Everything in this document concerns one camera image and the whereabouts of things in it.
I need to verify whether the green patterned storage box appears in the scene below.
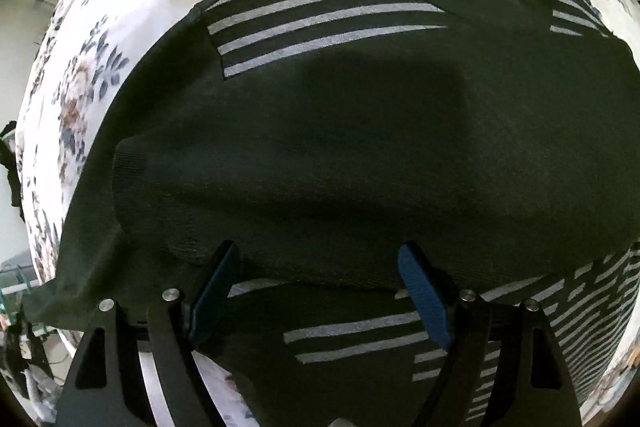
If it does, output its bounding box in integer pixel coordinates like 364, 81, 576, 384
0, 251, 40, 329

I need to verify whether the black white-striped sweater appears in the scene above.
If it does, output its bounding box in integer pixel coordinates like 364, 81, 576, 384
22, 0, 640, 427

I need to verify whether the black object beside bed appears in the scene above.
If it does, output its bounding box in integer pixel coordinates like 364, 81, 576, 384
1, 120, 24, 219

